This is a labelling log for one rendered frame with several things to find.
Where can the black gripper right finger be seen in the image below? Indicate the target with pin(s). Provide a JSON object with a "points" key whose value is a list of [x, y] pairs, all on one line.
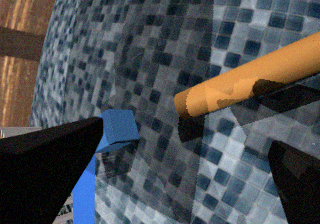
{"points": [[297, 180]]}

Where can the small hammer with wooden handle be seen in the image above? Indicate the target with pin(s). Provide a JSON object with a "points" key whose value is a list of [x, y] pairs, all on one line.
{"points": [[290, 63]]}

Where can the blue flat strip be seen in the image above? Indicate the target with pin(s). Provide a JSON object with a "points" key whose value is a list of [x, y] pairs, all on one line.
{"points": [[84, 196]]}

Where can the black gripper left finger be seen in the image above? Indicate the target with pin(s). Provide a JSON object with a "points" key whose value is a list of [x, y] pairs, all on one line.
{"points": [[38, 170]]}

